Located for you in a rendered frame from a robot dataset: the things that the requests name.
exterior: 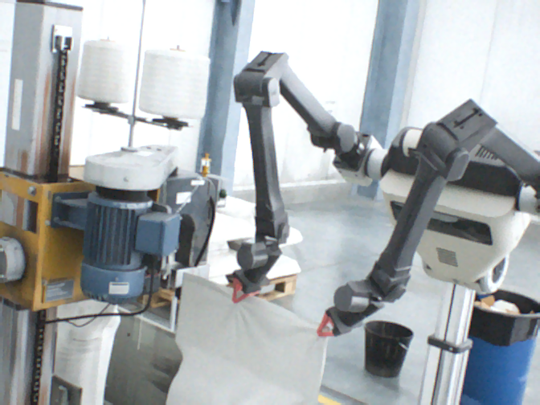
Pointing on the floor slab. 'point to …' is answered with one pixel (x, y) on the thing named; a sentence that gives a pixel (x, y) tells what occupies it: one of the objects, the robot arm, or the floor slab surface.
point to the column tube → (24, 138)
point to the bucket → (386, 347)
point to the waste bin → (500, 350)
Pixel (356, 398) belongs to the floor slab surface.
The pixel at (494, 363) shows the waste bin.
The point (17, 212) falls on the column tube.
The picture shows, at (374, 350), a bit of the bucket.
